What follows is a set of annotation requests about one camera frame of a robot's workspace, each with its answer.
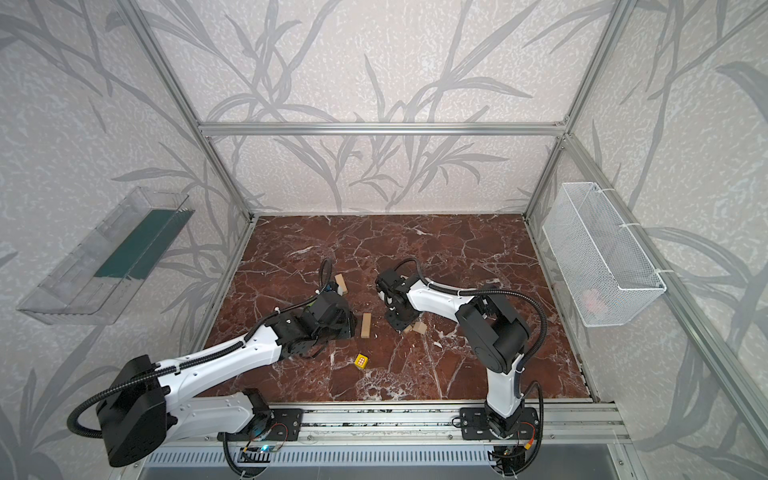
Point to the small wooden block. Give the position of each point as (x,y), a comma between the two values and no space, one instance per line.
(419,327)

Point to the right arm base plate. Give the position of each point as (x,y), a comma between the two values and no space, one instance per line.
(486,424)

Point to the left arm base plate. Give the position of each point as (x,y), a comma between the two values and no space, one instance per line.
(270,425)

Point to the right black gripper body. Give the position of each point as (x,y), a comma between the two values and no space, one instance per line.
(393,306)

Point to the aluminium mounting rail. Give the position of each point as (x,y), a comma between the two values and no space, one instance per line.
(566,421)

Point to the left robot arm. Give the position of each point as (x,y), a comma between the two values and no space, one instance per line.
(162,401)

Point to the clear plastic wall bin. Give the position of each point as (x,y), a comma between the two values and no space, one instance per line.
(96,281)

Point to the plain wooden block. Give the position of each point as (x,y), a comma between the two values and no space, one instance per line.
(341,285)
(366,325)

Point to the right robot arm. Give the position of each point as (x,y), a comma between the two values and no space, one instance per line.
(494,329)

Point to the yellow window block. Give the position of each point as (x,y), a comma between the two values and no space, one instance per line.
(361,361)

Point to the white wire mesh basket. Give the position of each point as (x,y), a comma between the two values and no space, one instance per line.
(608,274)

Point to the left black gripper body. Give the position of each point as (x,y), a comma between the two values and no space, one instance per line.
(339,309)

